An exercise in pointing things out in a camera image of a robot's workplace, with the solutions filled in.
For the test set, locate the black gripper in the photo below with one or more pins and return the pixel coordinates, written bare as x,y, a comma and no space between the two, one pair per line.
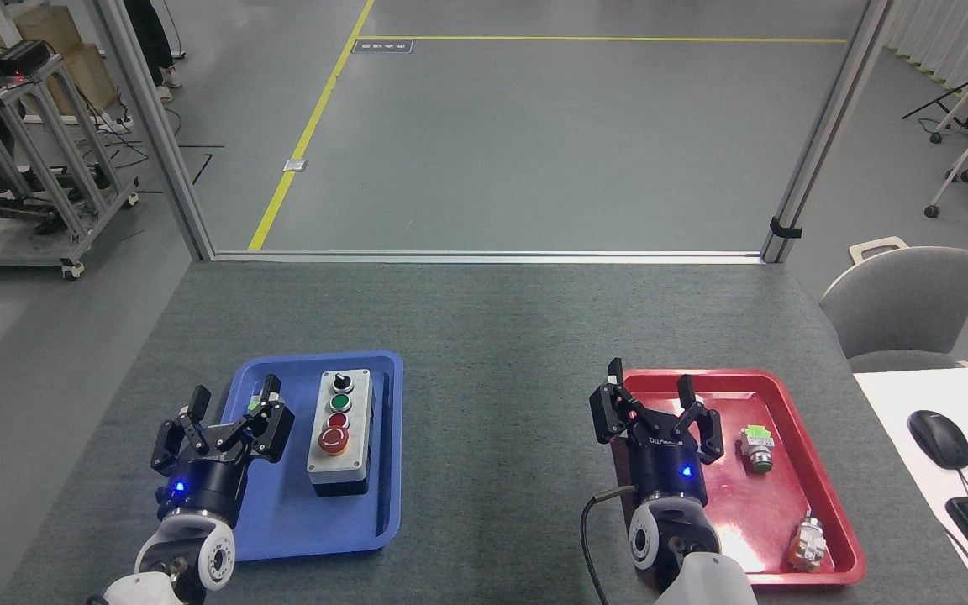
669,470
207,483

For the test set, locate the grey four-button control box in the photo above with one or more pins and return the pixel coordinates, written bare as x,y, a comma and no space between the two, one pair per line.
341,454

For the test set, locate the red button with green block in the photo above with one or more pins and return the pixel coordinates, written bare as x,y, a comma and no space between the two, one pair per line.
255,406

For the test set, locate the cardboard box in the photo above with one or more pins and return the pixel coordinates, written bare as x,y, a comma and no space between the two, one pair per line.
72,50

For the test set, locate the blue plastic tray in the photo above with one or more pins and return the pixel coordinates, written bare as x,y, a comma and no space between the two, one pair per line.
282,512

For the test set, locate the red plastic tray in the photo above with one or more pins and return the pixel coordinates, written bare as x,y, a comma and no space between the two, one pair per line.
753,512

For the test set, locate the white desk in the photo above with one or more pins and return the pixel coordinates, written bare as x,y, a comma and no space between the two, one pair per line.
896,420

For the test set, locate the silver floor socket plate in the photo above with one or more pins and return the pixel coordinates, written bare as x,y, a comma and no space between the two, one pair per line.
295,165

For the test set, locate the black computer mouse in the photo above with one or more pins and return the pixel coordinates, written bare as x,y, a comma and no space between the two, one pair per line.
939,437

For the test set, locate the person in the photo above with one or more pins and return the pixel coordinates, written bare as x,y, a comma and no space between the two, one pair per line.
152,42

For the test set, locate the white curtain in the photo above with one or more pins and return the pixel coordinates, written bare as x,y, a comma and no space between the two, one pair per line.
954,38

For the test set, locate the green push button switch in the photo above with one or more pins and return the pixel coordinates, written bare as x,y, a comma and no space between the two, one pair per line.
758,444

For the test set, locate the silver switch module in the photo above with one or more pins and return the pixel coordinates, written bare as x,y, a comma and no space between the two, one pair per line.
808,546

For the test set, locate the black clip on post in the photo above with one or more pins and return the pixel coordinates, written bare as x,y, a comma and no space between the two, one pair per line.
784,228

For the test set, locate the silver table edge rail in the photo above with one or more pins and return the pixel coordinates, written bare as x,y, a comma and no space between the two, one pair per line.
484,256

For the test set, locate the aluminium frame cart on wheels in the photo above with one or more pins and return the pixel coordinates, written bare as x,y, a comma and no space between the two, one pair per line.
72,193

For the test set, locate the silver aluminium post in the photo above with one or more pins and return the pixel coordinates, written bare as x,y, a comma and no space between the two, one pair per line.
156,126
828,126

